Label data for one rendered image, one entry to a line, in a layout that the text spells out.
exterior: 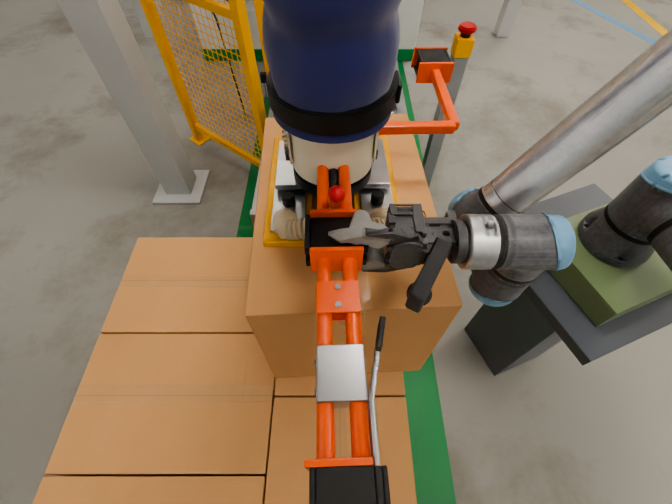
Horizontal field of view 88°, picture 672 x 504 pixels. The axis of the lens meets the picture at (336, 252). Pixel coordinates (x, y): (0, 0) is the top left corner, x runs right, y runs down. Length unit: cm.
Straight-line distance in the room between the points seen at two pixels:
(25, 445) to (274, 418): 124
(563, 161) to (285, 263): 52
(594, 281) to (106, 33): 199
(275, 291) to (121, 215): 196
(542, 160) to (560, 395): 142
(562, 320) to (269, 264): 82
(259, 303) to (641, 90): 67
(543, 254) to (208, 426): 97
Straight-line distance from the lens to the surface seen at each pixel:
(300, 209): 76
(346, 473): 43
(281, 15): 55
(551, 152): 70
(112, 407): 131
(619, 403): 210
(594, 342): 119
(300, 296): 66
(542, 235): 61
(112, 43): 198
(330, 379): 45
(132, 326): 139
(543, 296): 118
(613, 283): 120
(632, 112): 69
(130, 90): 208
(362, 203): 77
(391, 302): 66
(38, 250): 265
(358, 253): 53
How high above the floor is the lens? 166
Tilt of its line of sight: 56 degrees down
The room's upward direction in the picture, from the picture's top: straight up
